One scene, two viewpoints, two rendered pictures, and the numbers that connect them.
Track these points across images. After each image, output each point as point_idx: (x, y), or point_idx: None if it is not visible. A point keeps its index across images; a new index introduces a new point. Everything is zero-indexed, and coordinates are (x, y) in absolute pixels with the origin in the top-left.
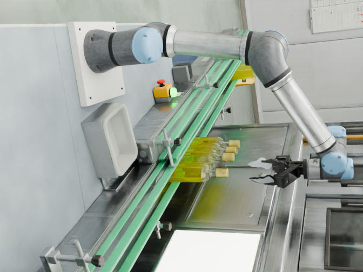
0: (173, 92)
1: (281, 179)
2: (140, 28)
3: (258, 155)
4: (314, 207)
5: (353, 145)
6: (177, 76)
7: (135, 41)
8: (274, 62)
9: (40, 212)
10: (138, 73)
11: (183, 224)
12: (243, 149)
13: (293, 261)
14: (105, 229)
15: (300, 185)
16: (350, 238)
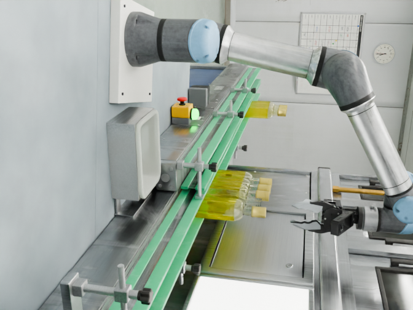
0: (195, 114)
1: (337, 225)
2: (198, 19)
3: (282, 201)
4: (361, 264)
5: None
6: (194, 99)
7: (194, 32)
8: (359, 82)
9: (53, 228)
10: (161, 83)
11: (208, 270)
12: None
13: None
14: (128, 262)
15: (340, 238)
16: (411, 303)
